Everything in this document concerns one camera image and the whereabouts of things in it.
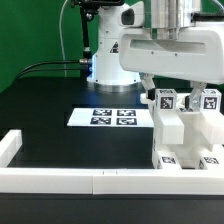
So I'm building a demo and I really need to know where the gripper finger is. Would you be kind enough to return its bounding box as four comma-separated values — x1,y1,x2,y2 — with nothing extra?
140,73,155,100
185,81,207,110

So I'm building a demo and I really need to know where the white chair seat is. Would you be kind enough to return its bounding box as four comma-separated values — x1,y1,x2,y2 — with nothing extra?
152,135,224,170

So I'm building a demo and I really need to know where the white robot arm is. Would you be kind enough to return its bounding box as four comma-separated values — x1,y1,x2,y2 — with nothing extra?
87,0,224,110

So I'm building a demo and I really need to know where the black cable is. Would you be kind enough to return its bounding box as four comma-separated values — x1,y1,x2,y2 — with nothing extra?
14,59,92,81

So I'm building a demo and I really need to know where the white chair back piece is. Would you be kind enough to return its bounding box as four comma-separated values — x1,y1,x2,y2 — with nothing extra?
140,94,224,145

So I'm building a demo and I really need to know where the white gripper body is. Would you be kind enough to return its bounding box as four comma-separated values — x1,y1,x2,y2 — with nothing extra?
119,3,224,84

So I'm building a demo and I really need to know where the white marker tag sheet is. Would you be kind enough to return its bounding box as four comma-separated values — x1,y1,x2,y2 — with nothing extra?
67,108,153,128

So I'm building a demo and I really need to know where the white U-shaped fence wall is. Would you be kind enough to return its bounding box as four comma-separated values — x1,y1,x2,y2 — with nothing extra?
0,130,224,195

